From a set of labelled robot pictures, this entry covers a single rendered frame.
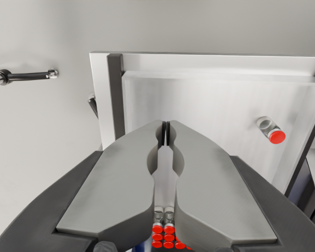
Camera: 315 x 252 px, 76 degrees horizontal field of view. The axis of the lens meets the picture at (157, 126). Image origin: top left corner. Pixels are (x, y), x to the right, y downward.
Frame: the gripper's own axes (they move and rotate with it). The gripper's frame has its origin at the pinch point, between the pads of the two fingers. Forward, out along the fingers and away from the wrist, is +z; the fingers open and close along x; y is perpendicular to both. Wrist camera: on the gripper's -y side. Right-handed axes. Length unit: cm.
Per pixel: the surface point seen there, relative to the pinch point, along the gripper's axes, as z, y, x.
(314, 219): 14.9, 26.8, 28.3
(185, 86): 17.3, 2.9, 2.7
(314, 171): 14.1, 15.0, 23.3
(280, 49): 106, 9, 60
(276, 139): 12.7, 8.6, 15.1
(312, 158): 15.8, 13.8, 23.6
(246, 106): 17.3, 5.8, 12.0
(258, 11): 106, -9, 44
